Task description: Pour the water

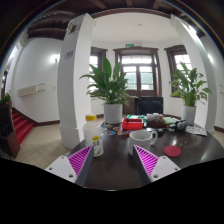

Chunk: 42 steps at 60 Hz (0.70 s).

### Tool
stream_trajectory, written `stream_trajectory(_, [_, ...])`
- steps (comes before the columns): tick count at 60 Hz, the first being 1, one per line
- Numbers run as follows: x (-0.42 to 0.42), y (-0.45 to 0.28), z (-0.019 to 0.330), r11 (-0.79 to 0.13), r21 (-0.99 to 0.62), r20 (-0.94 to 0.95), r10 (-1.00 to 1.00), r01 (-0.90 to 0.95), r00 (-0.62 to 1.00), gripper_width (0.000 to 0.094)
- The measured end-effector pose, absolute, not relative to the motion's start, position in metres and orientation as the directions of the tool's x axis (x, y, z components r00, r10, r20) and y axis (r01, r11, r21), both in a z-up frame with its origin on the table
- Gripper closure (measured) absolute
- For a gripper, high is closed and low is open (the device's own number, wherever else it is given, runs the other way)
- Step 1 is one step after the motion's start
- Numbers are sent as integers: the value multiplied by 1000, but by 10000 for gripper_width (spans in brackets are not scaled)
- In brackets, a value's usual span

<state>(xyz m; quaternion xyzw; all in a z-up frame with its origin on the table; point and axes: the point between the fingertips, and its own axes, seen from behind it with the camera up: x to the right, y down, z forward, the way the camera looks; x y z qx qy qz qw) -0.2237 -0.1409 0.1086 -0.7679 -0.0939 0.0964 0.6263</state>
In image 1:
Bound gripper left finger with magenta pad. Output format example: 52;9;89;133
46;146;94;187

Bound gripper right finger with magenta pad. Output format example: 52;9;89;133
133;145;180;183

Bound red round coaster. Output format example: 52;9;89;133
164;145;181;157

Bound white ceramic mug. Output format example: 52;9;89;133
129;130;158;154

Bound clear bottle with yellow cap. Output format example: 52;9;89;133
83;114;103;157

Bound basket of white cups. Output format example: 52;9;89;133
146;113;165;128

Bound red plastic box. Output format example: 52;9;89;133
122;118;143;130

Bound small dark round gadget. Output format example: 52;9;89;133
169;120;186;131

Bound paper sheet on table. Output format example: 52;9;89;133
186;126;207;136

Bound large potted plant white pot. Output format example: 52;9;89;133
79;57;138;125

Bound right potted plant white pot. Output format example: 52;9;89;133
168;61;213;127

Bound red carpeted staircase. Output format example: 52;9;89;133
12;109;34;144

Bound white square pillar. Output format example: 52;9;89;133
57;14;95;149

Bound wooden double door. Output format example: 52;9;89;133
113;46;163;115

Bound green exit sign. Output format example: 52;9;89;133
125;43;134;47

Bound right white pillar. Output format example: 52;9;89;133
170;15;217;133

